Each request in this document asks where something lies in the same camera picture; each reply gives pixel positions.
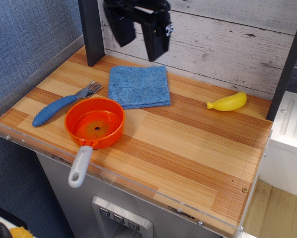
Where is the grey toy fridge cabinet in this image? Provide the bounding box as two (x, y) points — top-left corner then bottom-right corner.
(37, 154), (219, 238)

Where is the white toy sink unit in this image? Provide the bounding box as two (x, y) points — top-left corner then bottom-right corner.
(259, 91), (297, 196)

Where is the dark left vertical post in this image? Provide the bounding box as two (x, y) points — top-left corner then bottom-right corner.
(78, 0), (105, 66)

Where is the yellow object bottom left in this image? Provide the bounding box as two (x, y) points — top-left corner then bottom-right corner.
(9, 227), (34, 238)

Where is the dark right vertical post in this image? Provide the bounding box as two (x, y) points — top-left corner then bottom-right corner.
(266, 0), (297, 122)

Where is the fork with blue handle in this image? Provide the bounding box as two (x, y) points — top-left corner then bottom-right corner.
(32, 81), (102, 127)

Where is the yellow toy banana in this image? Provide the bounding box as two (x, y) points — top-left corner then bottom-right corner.
(207, 92), (247, 112)

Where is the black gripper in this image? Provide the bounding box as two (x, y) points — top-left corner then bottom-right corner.
(103, 0), (174, 62)

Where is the orange toy pan grey handle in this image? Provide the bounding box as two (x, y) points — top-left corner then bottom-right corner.
(65, 98), (125, 188)

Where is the blue microfiber rag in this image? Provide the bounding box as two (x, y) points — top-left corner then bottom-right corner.
(108, 66), (171, 109)

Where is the clear acrylic table guard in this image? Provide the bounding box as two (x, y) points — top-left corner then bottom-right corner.
(0, 27), (279, 237)

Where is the silver dispenser button panel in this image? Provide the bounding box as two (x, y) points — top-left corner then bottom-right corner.
(92, 196), (153, 238)

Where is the dark vertical post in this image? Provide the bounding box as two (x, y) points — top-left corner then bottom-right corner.
(78, 0), (105, 66)
(266, 0), (297, 122)

